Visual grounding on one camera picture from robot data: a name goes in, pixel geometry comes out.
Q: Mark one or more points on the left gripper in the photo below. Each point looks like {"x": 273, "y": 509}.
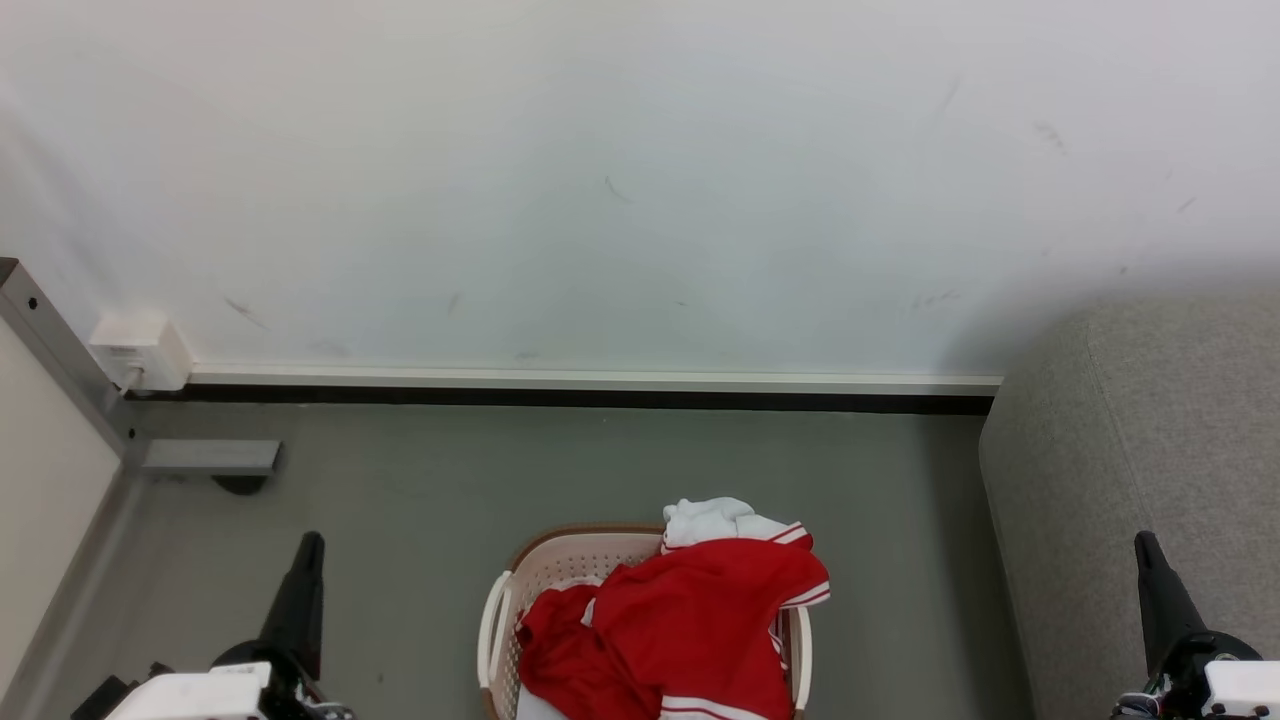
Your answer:
{"x": 200, "y": 692}

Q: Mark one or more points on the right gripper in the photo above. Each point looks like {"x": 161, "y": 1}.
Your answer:
{"x": 1215, "y": 680}

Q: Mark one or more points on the beige perforated laundry basket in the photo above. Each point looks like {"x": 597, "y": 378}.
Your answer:
{"x": 560, "y": 565}

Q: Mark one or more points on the black round foot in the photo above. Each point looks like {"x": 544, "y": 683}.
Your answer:
{"x": 240, "y": 484}

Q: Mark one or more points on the grey fabric sofa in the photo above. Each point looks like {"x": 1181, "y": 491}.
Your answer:
{"x": 1130, "y": 480}

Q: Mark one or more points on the white smooth sheet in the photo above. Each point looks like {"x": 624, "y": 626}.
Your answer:
{"x": 538, "y": 708}

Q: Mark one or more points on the red shorts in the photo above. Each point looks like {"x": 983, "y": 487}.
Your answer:
{"x": 565, "y": 655}

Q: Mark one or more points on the white partition panel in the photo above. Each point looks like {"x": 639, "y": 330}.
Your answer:
{"x": 45, "y": 480}

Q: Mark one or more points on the white and black baseboard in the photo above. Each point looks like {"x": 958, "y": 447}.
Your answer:
{"x": 600, "y": 388}

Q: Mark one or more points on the red jersey white striped trim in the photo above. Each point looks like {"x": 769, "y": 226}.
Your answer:
{"x": 700, "y": 620}

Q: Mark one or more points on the white crumpled garment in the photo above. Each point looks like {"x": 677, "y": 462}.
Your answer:
{"x": 710, "y": 520}

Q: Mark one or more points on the grey metal foot bracket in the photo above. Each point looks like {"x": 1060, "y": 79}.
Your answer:
{"x": 210, "y": 456}

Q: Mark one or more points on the white wall outlet box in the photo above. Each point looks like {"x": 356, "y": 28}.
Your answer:
{"x": 145, "y": 350}

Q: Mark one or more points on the grey metal frame post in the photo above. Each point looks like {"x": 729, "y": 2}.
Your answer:
{"x": 60, "y": 345}

